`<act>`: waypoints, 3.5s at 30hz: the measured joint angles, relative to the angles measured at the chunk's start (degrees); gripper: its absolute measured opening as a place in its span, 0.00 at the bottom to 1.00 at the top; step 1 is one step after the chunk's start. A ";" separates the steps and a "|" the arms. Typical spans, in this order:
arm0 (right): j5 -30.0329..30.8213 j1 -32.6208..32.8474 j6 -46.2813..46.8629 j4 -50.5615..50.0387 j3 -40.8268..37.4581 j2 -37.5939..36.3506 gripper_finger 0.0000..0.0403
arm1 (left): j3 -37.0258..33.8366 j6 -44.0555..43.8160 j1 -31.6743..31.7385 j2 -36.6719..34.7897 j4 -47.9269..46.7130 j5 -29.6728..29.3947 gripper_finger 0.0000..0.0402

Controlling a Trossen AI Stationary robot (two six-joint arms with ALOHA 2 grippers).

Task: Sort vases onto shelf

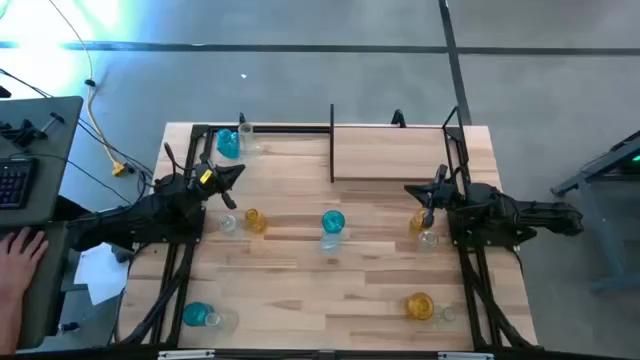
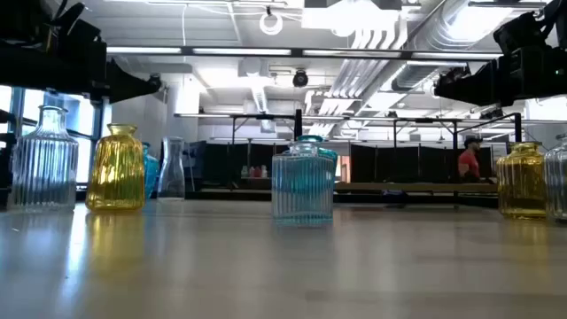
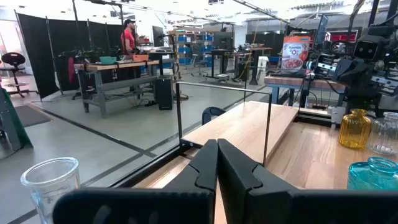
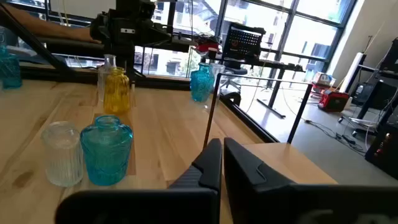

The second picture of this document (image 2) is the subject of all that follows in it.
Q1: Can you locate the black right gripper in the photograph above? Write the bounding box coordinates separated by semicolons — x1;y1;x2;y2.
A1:
434;12;567;107

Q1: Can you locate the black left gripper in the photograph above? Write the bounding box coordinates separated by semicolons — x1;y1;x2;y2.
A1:
42;2;151;105

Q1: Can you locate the yellow ribbed glass vase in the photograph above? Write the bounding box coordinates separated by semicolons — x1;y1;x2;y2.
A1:
495;141;548;220
85;123;146;212

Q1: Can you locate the teal textured glass vase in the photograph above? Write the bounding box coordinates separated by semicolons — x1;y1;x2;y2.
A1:
141;141;160;200

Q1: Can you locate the clear smooth glass carafe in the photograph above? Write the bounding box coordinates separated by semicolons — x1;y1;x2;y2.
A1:
157;136;186;199

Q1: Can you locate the teal cylindrical glass vase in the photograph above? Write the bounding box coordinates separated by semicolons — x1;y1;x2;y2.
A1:
283;135;339;191

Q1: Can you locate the clear square ribbed glass vase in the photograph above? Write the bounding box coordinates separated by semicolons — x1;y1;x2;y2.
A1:
270;140;336;227

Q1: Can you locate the large window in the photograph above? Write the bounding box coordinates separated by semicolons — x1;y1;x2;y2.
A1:
0;83;105;187

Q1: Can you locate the person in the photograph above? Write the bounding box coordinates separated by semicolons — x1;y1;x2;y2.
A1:
457;136;485;183

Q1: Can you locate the black partition panel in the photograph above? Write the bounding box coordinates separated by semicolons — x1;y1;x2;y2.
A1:
194;141;291;187
349;144;493;183

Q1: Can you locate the black linear ceiling light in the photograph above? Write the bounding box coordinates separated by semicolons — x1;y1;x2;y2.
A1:
105;45;504;62

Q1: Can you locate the black background rig frame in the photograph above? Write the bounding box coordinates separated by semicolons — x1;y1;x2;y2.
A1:
174;112;297;178
392;115;460;147

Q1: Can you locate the silver ventilation duct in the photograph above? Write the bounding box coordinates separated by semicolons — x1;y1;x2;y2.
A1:
389;0;506;92

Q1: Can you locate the wooden shelf with black frame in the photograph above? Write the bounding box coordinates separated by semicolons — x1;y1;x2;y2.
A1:
292;108;524;209

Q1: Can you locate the white coiled cable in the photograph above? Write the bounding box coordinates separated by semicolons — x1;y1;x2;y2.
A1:
259;11;284;36

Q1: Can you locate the black aluminium rig frame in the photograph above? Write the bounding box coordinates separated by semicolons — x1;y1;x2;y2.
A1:
0;108;501;209

